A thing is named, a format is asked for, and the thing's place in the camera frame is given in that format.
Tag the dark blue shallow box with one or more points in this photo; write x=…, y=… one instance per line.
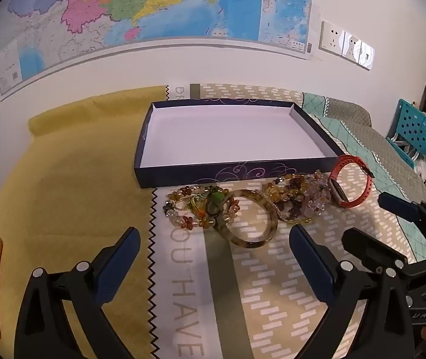
x=216, y=134

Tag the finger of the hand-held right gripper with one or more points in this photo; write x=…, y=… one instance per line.
x=396, y=205
x=370, y=248

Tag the beige printed mat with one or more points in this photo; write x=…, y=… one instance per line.
x=265, y=291

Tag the colourful wall map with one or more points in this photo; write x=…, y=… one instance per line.
x=123, y=3

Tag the white wall socket panel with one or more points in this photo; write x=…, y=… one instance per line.
x=333, y=39

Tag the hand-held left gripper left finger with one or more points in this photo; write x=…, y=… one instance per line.
x=119, y=265

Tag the orange smart band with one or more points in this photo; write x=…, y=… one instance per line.
x=362, y=190

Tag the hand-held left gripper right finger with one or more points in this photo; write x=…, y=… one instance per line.
x=310, y=265

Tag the yellow cloth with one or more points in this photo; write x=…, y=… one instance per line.
x=70, y=164

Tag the blue plastic chair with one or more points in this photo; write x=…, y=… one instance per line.
x=415, y=127

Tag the tortoiseshell bangle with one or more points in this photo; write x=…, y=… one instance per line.
x=235, y=240

